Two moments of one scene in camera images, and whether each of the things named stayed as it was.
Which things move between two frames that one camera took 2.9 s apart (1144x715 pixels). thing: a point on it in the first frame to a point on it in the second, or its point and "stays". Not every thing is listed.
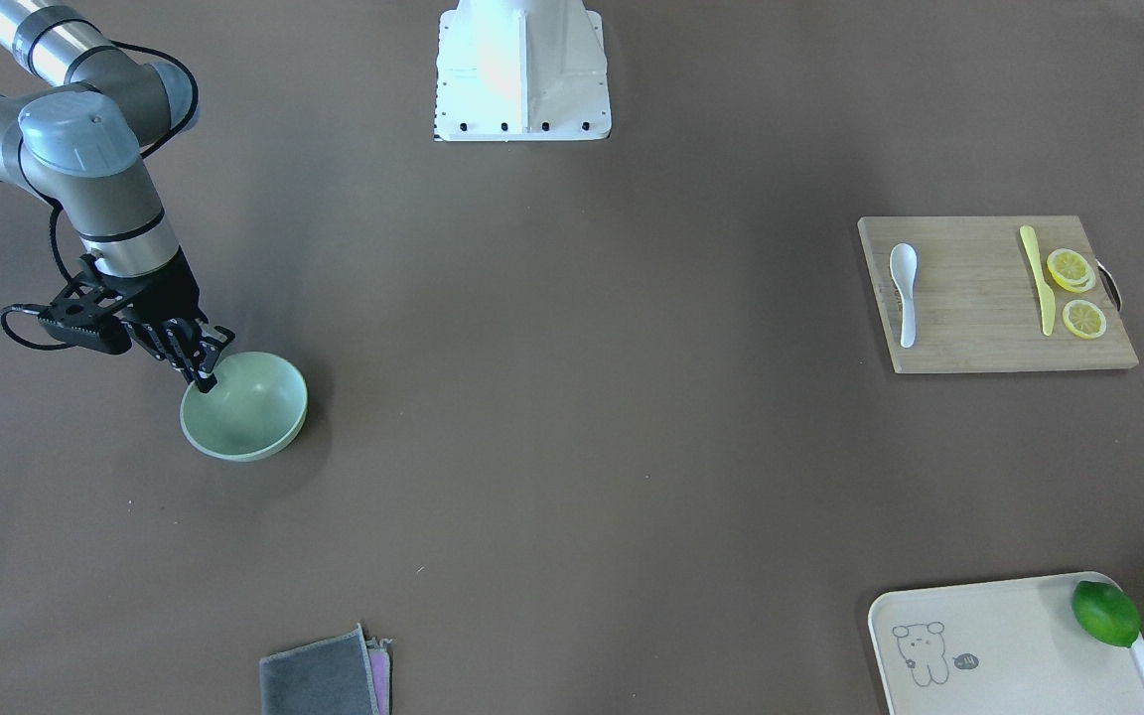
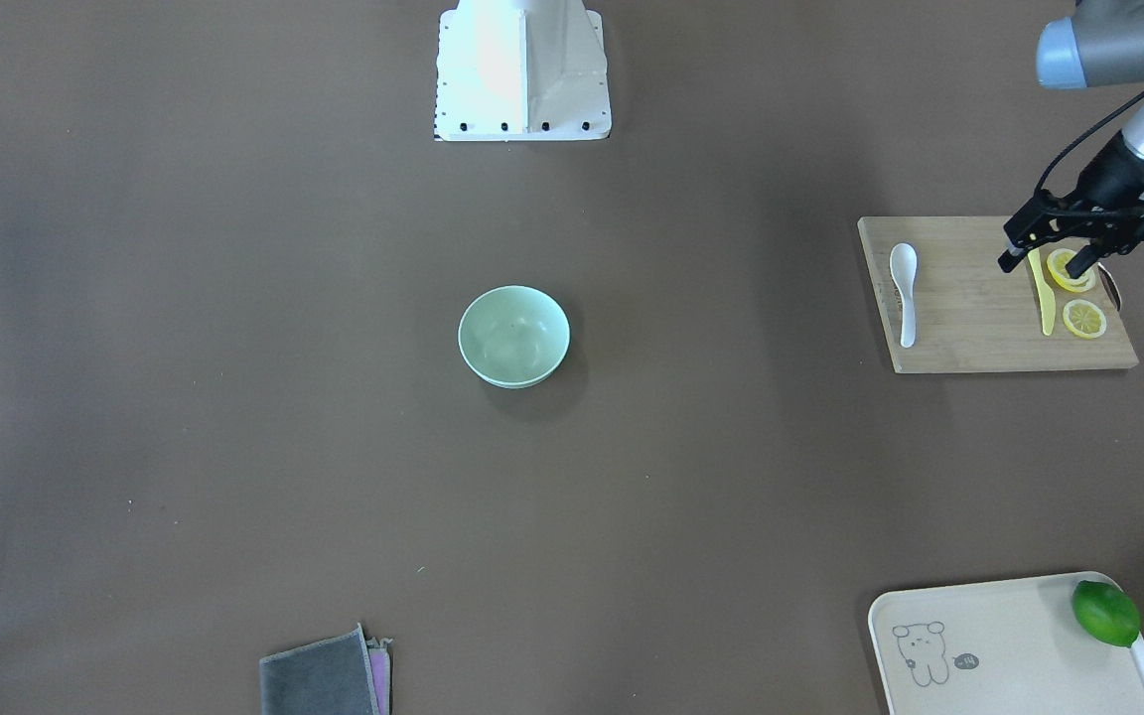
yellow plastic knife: (1046, 295) stays
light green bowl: (258, 405) to (513, 337)
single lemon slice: (1084, 319) stays
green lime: (1105, 612) stays
